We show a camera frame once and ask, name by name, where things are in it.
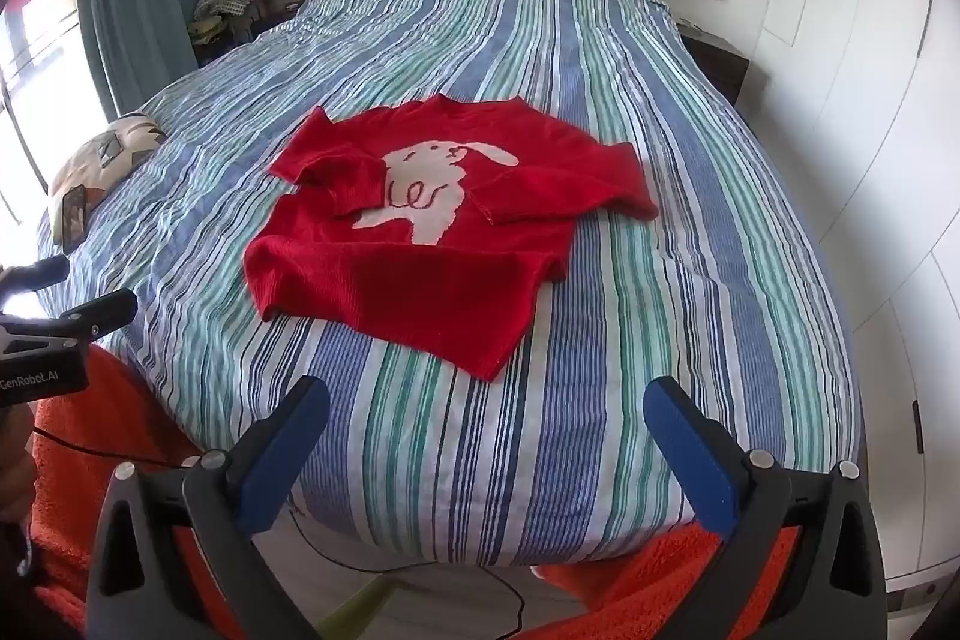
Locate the dark wooden nightstand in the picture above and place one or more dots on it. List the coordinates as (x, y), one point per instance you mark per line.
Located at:
(247, 29)
(716, 59)

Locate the orange fleece clothing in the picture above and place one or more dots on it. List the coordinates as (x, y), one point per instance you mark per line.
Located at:
(75, 497)

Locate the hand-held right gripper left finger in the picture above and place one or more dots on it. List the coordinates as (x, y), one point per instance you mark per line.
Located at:
(289, 452)

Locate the red sweater with white dog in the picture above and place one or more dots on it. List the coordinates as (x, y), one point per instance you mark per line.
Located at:
(337, 280)

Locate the white wardrobe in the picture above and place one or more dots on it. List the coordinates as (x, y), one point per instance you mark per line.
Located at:
(862, 85)

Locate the striped blue green bedspread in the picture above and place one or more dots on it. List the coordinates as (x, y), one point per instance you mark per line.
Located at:
(600, 310)

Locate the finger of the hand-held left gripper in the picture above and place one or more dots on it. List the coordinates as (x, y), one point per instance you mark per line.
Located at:
(37, 274)
(97, 316)

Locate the dark smartphone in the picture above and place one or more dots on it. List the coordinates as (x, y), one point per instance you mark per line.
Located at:
(73, 216)

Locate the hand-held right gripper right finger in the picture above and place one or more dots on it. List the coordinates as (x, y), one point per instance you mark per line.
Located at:
(697, 460)

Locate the patterned beige pillow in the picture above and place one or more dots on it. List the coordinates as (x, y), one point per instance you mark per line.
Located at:
(105, 153)

